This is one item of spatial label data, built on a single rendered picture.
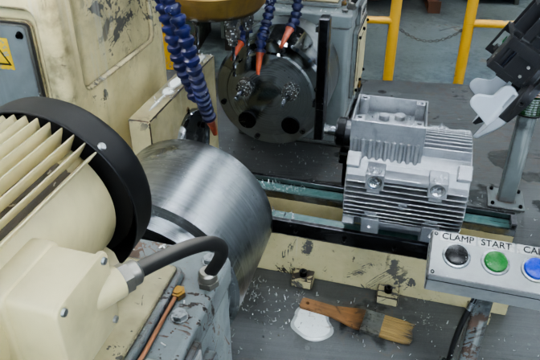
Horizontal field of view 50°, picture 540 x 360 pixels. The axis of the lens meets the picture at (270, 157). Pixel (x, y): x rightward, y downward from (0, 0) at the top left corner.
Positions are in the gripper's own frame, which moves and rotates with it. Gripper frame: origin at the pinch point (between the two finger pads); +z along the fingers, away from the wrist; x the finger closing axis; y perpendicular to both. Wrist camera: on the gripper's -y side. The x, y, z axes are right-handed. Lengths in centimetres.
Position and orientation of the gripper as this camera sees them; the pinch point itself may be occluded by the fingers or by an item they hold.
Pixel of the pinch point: (484, 126)
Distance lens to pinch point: 94.1
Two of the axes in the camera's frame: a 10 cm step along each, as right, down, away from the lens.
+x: -2.7, 5.0, -8.2
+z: -4.8, 6.6, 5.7
